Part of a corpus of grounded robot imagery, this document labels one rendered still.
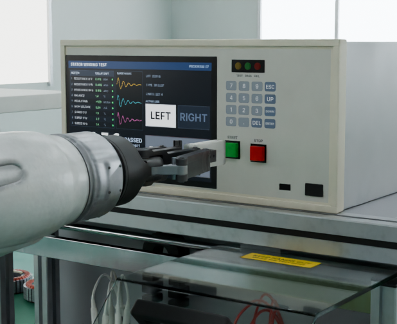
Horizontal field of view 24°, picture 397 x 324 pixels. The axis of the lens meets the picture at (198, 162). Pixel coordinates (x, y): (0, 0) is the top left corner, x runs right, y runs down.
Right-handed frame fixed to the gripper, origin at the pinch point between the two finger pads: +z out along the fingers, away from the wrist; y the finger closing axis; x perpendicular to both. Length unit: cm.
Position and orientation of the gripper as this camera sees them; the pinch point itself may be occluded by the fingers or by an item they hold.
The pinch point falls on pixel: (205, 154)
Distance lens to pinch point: 112.8
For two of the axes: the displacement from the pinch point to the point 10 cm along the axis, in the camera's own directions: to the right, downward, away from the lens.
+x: 0.0, -9.9, -1.3
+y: 8.2, 0.7, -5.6
